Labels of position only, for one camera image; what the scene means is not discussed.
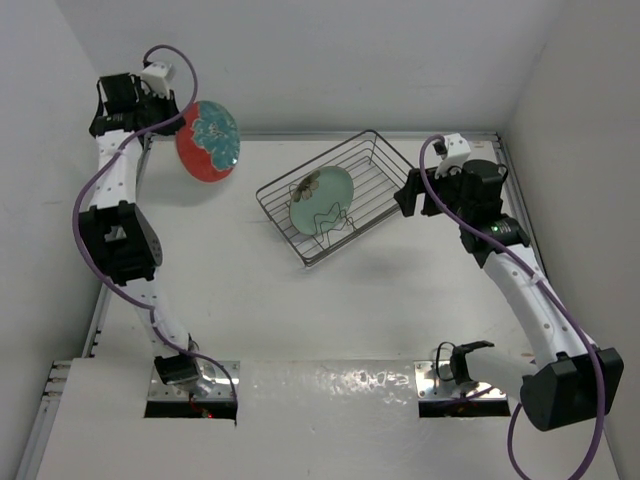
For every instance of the metal base plate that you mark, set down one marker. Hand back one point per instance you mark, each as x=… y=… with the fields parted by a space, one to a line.
x=212 y=386
x=430 y=385

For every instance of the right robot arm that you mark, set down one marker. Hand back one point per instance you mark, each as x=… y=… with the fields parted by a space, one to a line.
x=572 y=379

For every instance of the green flower plate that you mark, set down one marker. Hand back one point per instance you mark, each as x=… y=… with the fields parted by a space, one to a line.
x=321 y=200

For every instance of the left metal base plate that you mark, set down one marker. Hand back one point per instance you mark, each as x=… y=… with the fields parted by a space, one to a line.
x=212 y=386

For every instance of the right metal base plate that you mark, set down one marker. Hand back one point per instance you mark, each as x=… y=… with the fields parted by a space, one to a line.
x=430 y=385

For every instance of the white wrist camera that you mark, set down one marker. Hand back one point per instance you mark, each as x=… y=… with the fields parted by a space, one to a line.
x=157 y=76
x=454 y=150

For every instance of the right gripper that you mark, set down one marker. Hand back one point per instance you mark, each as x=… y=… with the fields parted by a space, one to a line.
x=408 y=195

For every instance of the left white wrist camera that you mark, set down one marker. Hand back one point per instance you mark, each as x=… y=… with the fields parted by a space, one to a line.
x=157 y=76

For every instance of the red and teal plate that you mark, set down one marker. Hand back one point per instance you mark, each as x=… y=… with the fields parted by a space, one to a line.
x=208 y=145

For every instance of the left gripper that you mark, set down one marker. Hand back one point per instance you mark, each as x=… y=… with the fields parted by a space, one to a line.
x=165 y=105

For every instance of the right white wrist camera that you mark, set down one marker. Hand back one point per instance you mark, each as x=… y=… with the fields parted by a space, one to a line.
x=454 y=150

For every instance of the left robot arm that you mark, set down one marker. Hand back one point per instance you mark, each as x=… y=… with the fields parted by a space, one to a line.
x=114 y=234

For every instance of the grey wire dish rack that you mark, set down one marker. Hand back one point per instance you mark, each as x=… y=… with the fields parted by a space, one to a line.
x=378 y=170

